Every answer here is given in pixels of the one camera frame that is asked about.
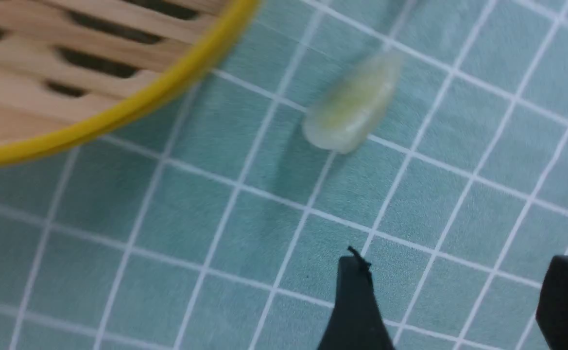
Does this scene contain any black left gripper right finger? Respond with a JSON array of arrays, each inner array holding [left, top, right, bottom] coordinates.
[[535, 255, 568, 350]]

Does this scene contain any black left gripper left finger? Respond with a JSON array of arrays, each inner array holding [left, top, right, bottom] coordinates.
[[318, 246, 395, 350]]

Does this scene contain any yellowish dumpling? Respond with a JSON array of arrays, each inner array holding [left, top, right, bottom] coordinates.
[[302, 50, 404, 154]]

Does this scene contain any bamboo steamer tray yellow rim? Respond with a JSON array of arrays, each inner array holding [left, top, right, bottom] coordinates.
[[0, 0, 260, 166]]

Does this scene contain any green checkered tablecloth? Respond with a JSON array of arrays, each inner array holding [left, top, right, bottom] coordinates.
[[0, 0, 568, 350]]

